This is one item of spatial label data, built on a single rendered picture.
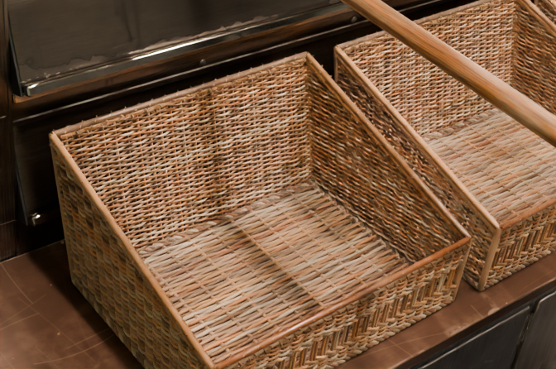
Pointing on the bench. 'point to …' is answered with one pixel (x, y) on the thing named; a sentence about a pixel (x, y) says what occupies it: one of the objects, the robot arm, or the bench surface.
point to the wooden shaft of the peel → (427, 45)
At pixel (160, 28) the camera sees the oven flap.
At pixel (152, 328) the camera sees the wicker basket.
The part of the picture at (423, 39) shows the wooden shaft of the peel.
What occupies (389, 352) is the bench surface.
